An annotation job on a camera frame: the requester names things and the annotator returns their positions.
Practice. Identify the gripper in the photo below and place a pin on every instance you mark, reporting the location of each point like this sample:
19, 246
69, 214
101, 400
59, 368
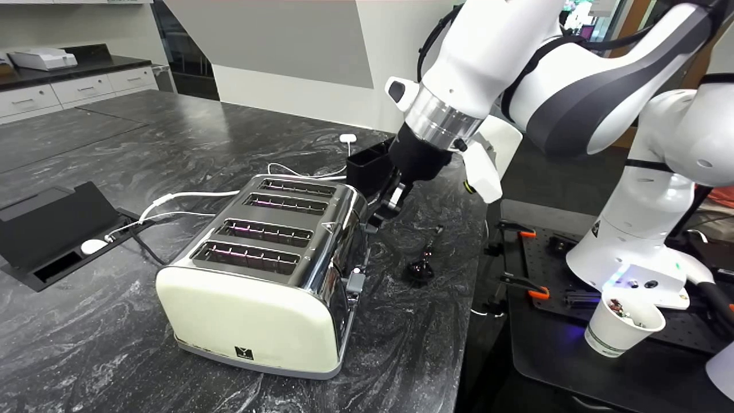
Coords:
418, 155

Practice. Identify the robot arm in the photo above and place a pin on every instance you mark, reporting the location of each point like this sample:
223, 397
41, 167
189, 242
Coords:
573, 86

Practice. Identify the grey toaster lever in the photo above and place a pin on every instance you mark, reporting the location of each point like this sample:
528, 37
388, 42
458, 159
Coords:
371, 228
355, 282

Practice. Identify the cream and chrome toaster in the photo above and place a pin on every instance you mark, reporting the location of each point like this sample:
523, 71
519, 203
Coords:
258, 287

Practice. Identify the black open box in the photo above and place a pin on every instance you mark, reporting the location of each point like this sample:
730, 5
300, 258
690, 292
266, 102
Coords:
367, 169

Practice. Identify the small black tool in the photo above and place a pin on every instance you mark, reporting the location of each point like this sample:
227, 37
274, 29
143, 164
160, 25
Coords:
421, 268

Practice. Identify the orange and black clamp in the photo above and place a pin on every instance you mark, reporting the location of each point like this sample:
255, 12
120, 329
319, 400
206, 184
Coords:
519, 230
530, 287

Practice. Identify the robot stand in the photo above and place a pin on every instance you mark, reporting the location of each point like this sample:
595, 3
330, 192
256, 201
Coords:
573, 367

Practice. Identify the white paper cup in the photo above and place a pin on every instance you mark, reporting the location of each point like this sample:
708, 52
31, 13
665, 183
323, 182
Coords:
616, 330

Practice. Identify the white plug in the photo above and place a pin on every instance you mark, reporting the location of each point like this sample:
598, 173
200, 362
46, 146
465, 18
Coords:
93, 246

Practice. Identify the white cabinet with drawers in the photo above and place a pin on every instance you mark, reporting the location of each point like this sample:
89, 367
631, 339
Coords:
74, 89

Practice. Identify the black pop-up outlet box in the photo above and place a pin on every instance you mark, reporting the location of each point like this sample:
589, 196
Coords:
51, 229

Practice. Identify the white rounded object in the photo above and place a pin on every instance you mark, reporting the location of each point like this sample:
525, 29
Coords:
723, 373

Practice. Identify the white flat device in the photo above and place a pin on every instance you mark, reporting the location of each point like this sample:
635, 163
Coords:
43, 58

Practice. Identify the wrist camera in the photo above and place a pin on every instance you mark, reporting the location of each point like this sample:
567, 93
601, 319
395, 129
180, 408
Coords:
493, 155

